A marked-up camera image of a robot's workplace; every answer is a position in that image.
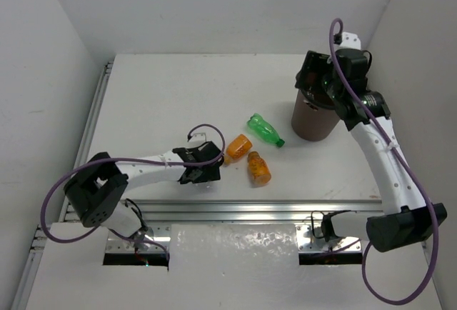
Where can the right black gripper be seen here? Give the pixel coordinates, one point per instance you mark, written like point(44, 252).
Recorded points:
point(315, 62)

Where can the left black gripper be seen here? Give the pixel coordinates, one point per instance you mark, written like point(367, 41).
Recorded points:
point(213, 161)

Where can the orange bottle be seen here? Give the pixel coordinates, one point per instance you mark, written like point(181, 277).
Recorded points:
point(258, 169)
point(238, 148)

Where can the orange bottle front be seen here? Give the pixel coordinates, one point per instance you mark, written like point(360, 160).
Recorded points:
point(258, 169)

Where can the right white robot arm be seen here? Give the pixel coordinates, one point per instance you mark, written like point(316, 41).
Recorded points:
point(406, 219)

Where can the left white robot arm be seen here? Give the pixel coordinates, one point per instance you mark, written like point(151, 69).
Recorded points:
point(95, 192)

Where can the brown plastic bin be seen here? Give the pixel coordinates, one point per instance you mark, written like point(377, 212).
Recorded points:
point(310, 122)

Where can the green plastic bottle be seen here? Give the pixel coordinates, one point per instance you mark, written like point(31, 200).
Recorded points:
point(264, 130)

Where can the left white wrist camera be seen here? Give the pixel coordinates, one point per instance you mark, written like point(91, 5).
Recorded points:
point(197, 138)

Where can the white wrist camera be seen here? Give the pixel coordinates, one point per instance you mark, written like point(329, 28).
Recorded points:
point(346, 40)
point(197, 138)

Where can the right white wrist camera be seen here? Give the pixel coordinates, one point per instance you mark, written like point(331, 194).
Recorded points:
point(346, 40)

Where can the aluminium table frame rail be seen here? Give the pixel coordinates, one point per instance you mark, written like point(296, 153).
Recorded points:
point(149, 105)

